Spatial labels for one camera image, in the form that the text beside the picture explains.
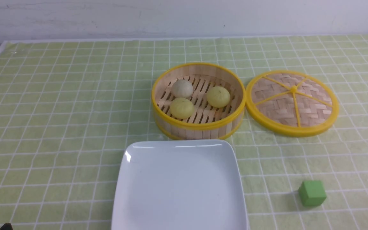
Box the yellow steamed bun front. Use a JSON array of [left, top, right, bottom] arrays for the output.
[[170, 97, 195, 119]]

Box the yellow steamed bun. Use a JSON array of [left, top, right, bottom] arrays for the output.
[[170, 97, 195, 119], [206, 86, 231, 108]]

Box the white steamed bun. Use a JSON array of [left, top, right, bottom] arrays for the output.
[[171, 80, 193, 98]]

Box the white square plate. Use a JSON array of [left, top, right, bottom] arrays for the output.
[[111, 139, 250, 230]]

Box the bamboo steamer basket yellow rim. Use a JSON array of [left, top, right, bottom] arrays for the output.
[[151, 62, 246, 140]]

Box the woven bamboo steamer lid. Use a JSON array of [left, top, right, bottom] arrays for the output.
[[245, 70, 339, 137]]

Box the green foam cube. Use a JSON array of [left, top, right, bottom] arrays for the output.
[[298, 180, 327, 207]]

